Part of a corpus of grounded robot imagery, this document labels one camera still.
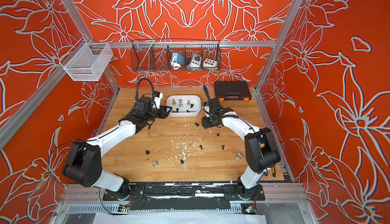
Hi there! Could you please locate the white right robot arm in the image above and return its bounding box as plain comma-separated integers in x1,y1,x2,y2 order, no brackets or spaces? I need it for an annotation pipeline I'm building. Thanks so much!
202,86,281,200

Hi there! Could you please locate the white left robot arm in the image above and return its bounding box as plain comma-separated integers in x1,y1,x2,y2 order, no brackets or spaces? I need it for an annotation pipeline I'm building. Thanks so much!
62,78,172,199

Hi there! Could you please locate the white plastic storage box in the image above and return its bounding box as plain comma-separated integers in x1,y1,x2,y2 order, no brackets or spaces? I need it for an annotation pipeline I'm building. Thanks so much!
166,95,201,117

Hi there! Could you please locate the blue box in basket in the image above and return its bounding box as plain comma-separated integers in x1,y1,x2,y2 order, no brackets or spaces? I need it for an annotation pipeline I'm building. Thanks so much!
171,52,186,67

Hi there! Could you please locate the white dotted box in basket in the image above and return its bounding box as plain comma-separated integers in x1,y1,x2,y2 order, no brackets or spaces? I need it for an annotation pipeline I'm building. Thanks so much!
202,59,217,69

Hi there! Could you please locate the black tool case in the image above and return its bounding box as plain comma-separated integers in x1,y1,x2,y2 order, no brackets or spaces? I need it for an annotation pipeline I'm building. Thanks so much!
214,81,252,102

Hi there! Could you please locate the white device in basket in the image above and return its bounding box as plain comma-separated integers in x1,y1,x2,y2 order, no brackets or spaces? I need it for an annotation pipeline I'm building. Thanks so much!
187,53,202,68

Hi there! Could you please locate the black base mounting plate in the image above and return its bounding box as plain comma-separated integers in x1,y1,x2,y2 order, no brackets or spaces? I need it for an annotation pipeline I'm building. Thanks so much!
101,181,265,213

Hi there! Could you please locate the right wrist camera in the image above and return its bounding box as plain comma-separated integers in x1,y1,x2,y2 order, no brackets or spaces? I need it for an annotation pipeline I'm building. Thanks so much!
202,102,210,117

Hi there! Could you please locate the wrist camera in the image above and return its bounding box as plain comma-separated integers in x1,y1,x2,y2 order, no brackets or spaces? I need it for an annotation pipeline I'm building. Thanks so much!
202,102,210,117
153,91,163,109

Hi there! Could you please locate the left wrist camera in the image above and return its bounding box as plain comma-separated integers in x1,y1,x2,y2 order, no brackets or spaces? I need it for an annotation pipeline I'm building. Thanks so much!
153,91,163,109

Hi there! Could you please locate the black wire wall basket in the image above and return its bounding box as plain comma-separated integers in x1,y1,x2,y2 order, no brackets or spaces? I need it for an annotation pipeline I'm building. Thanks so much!
131,38,222,72

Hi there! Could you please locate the clear plastic wall bin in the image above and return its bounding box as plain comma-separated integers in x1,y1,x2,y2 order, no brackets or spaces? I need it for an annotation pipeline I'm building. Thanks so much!
60,43,113,82

